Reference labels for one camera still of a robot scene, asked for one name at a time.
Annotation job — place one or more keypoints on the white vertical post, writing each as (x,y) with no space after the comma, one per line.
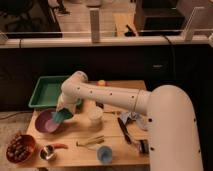
(95,27)

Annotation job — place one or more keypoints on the orange carrot toy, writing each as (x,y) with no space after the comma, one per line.
(59,146)

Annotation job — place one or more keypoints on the small metal cup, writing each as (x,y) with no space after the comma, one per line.
(47,153)

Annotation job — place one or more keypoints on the green plastic tray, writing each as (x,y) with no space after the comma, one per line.
(46,92)

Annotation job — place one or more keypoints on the white angled bracket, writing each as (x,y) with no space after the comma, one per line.
(192,23)

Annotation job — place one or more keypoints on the white cup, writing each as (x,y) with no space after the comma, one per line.
(95,115)

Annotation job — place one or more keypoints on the orange ball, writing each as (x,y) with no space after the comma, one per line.
(101,83)

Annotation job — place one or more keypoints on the crumpled blue-grey cloth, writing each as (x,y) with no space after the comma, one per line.
(133,116)

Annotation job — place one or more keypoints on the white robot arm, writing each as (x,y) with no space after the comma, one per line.
(172,129)

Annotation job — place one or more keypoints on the purple bowl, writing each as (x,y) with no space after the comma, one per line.
(44,123)

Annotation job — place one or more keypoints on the red bowl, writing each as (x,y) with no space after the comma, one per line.
(20,148)

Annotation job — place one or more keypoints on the small black block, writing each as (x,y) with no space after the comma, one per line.
(144,147)

